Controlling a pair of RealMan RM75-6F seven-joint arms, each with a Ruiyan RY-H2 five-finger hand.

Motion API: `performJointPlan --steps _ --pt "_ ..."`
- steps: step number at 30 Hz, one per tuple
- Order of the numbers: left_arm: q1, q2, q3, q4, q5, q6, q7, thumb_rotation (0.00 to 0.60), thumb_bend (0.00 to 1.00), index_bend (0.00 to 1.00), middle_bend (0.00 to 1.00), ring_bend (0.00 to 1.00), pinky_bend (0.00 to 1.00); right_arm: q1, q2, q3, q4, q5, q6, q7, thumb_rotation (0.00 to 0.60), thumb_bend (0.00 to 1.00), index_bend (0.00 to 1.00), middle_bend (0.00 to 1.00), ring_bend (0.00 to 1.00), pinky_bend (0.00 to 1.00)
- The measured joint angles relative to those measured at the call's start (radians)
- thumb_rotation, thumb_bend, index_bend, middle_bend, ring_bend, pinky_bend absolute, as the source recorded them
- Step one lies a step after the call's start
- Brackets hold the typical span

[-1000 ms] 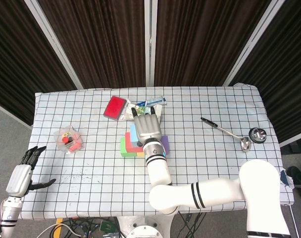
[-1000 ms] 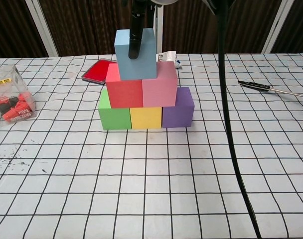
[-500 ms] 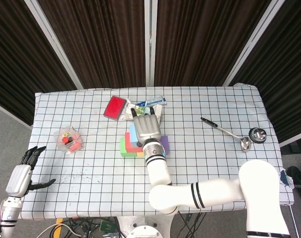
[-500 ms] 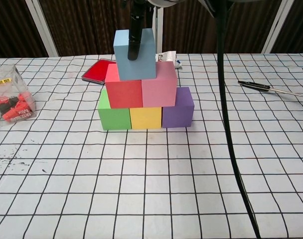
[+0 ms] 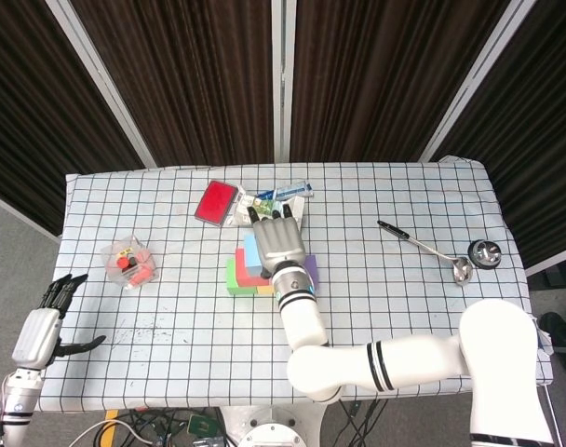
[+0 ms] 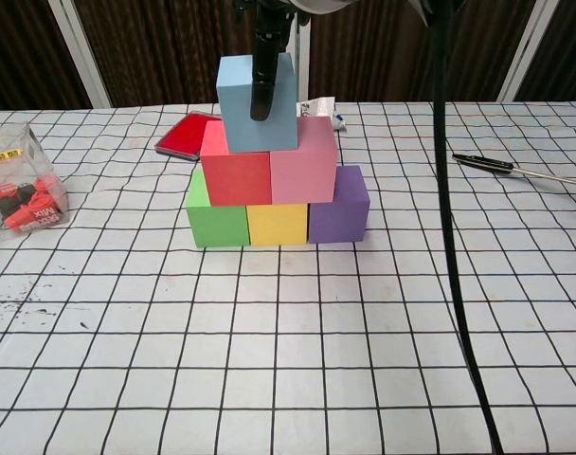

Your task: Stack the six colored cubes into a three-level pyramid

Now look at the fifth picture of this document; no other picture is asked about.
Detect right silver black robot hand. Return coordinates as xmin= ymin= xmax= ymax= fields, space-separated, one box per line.
xmin=247 ymin=203 xmax=308 ymax=279

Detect plastic bag of small items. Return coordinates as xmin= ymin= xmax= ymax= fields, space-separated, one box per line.
xmin=100 ymin=235 xmax=159 ymax=291

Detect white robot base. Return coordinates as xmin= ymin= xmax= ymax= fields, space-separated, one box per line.
xmin=217 ymin=402 xmax=333 ymax=447

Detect red ink pad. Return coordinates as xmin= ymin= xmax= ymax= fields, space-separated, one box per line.
xmin=194 ymin=179 xmax=240 ymax=228

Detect green circuit board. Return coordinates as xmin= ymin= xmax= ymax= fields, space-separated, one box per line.
xmin=187 ymin=413 xmax=215 ymax=437

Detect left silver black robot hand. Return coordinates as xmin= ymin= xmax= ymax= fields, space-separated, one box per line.
xmin=11 ymin=273 xmax=107 ymax=372

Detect white floor cable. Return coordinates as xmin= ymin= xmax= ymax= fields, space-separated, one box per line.
xmin=73 ymin=418 xmax=154 ymax=447

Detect crumpled white snack bag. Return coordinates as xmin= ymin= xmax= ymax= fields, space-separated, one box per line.
xmin=225 ymin=185 xmax=306 ymax=232

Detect red foam cube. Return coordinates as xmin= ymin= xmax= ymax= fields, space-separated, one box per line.
xmin=235 ymin=247 xmax=273 ymax=287

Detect dark brown partition panel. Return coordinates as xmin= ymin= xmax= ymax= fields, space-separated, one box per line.
xmin=0 ymin=0 xmax=158 ymax=243
xmin=290 ymin=0 xmax=515 ymax=163
xmin=71 ymin=0 xmax=276 ymax=168
xmin=429 ymin=0 xmax=566 ymax=276

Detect metal spoon black handle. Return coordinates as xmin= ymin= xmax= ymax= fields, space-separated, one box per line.
xmin=376 ymin=220 xmax=475 ymax=286

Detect tangled black floor cables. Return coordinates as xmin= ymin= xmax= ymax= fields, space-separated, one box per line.
xmin=336 ymin=398 xmax=391 ymax=447
xmin=119 ymin=405 xmax=228 ymax=447

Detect blue white tube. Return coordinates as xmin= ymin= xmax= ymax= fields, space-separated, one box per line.
xmin=256 ymin=181 xmax=315 ymax=202

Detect small metal cup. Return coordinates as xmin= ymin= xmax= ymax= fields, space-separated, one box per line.
xmin=466 ymin=239 xmax=502 ymax=271

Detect purple foam cube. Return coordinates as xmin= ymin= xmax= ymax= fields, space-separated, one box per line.
xmin=303 ymin=254 xmax=321 ymax=292

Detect green foam cube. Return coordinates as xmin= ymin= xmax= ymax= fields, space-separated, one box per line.
xmin=225 ymin=259 xmax=260 ymax=297

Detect blue foam cube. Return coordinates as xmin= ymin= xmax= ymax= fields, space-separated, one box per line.
xmin=243 ymin=233 xmax=264 ymax=277

